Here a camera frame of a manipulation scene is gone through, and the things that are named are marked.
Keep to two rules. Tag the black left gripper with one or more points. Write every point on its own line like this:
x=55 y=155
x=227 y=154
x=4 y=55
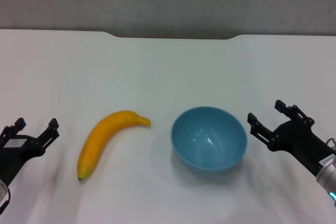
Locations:
x=15 y=153

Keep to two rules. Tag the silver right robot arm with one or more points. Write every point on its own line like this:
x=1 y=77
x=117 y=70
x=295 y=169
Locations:
x=328 y=171

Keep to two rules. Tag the yellow banana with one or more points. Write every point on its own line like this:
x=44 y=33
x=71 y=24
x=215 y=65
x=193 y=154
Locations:
x=90 y=142

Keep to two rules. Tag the blue bowl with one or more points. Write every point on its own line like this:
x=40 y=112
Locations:
x=210 y=142

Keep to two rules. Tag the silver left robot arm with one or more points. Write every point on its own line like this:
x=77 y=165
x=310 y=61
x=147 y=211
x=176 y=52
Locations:
x=2 y=188

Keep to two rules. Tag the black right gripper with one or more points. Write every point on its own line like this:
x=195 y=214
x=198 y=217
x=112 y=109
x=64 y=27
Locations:
x=296 y=140

